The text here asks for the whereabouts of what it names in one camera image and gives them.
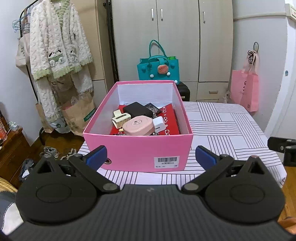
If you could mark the red paper with glasses print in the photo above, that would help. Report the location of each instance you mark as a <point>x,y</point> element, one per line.
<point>171,120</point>

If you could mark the wooden side cabinet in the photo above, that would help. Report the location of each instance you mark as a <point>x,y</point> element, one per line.
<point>13,150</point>

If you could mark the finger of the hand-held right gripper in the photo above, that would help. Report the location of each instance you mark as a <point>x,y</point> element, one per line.
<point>277,142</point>

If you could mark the pink cardboard box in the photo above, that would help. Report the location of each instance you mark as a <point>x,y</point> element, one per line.
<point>129,150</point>

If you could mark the woven straw mat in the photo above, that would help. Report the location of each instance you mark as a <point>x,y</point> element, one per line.
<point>7,185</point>

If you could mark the beige wardrobe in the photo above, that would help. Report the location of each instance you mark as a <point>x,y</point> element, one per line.
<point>178,34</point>

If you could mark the teal felt tote bag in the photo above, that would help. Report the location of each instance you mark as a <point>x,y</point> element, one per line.
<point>148,71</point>

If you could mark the brown paper bag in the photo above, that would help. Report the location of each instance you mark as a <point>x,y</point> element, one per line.
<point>42,118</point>
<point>78,113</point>

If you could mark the white fluffy robe green trim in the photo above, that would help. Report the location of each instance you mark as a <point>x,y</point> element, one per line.
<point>57,34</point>

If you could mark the beige hair claw clip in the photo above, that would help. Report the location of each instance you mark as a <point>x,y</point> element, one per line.
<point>120,118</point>

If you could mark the white refrigerator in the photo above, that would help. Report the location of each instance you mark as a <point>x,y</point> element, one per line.
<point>266,34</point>

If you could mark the pink non-woven bag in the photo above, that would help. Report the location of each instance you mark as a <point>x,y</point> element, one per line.
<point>245,90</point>

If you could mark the dark blue grey cloth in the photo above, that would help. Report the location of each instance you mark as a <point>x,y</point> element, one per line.
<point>26,170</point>

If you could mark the grey white sneaker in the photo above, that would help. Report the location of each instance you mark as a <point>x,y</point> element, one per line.
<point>49,151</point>

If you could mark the beige canvas tote bag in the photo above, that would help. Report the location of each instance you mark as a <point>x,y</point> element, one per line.
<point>22,53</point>

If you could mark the white bag with green print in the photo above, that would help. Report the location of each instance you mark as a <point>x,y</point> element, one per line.
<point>59,125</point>

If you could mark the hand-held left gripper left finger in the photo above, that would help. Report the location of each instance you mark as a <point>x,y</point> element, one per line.
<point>98,155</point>

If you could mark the clear plastic bag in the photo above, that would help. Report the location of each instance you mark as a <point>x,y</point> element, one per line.
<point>225,97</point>

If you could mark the light blue clothes hanger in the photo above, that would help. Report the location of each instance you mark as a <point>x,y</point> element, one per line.
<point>18,24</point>

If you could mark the white wall charger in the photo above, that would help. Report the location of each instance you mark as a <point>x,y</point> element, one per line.
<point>158,124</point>

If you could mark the beige tall cabinet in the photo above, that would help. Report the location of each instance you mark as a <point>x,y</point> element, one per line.
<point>101,46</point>

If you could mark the clutter of small colourful items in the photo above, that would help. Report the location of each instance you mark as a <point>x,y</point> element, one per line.
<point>7,132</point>

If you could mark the black clothes rack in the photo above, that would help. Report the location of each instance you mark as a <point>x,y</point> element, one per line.
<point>34,92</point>

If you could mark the white striped bed sheet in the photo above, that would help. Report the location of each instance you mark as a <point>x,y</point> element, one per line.
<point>231,129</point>

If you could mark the pink rounded case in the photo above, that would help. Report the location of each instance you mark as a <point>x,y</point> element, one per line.
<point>137,126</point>

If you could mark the grey white cloth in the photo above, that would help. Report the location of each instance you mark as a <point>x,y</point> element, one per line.
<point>9,213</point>

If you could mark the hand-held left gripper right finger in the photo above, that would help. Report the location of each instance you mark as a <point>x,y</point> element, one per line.
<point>204,156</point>

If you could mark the black suitcase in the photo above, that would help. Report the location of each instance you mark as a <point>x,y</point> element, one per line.
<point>183,92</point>

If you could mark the small dark booklet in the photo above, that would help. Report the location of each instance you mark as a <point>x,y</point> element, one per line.
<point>154,107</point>

